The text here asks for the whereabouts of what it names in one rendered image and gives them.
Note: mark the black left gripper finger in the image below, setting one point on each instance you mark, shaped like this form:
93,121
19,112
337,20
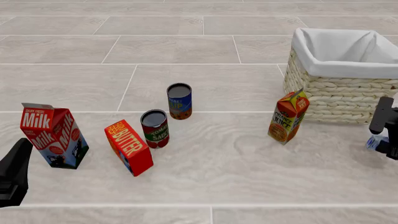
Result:
17,158

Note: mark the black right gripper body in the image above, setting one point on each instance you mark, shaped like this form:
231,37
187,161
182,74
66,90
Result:
392,121

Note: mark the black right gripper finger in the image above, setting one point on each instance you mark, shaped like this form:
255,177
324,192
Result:
381,116
389,149

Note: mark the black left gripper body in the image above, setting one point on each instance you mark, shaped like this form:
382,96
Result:
11,193

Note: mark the small blue white cream cheese box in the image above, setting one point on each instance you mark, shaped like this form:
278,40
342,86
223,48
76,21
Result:
373,142

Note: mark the woven wicker basket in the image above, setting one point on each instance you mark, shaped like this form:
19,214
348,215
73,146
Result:
335,98

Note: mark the white cloth basket liner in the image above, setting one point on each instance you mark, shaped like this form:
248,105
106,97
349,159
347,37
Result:
339,56

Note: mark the red white milk carton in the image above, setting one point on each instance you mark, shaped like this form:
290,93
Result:
59,137

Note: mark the orange juice carton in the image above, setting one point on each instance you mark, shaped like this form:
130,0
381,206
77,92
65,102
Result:
284,122

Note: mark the red butter box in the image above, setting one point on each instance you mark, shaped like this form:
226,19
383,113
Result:
130,145

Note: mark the red tomato sauce can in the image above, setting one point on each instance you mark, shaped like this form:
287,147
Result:
156,136

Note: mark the blue soup can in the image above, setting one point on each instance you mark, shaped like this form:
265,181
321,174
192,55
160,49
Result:
181,105

